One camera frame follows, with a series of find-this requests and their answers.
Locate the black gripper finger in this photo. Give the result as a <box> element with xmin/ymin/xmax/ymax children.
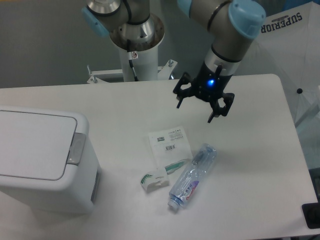
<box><xmin>173</xmin><ymin>72</ymin><xmax>195</xmax><ymax>109</ymax></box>
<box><xmin>207</xmin><ymin>92</ymin><xmax>235</xmax><ymax>123</ymax></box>

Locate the white push-button trash can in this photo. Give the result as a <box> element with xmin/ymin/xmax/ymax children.
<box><xmin>0</xmin><ymin>105</ymin><xmax>101</xmax><ymax>214</ymax></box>

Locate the black device at edge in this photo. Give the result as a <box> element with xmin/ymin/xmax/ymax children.
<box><xmin>301</xmin><ymin>202</ymin><xmax>320</xmax><ymax>229</ymax></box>

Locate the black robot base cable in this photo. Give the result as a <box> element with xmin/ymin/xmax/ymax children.
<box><xmin>126</xmin><ymin>39</ymin><xmax>140</xmax><ymax>82</ymax></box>

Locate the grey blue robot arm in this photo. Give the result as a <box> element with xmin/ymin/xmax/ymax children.
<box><xmin>81</xmin><ymin>0</ymin><xmax>266</xmax><ymax>118</ymax></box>

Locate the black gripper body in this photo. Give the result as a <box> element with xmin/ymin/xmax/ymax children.
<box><xmin>191</xmin><ymin>62</ymin><xmax>234</xmax><ymax>103</ymax></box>

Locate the white green paper wrapper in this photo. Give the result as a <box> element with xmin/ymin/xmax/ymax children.
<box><xmin>139</xmin><ymin>167</ymin><xmax>170</xmax><ymax>193</ymax></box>

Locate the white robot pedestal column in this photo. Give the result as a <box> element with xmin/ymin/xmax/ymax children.
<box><xmin>118</xmin><ymin>46</ymin><xmax>158</xmax><ymax>82</ymax></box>

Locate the white plastic packaging bag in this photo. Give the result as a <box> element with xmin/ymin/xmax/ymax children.
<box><xmin>148</xmin><ymin>126</ymin><xmax>193</xmax><ymax>174</ymax></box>

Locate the white superior umbrella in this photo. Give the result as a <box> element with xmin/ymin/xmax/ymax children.
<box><xmin>237</xmin><ymin>0</ymin><xmax>320</xmax><ymax>123</ymax></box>

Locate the clear crushed plastic bottle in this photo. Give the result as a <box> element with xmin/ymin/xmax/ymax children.
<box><xmin>167</xmin><ymin>143</ymin><xmax>217</xmax><ymax>213</ymax></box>

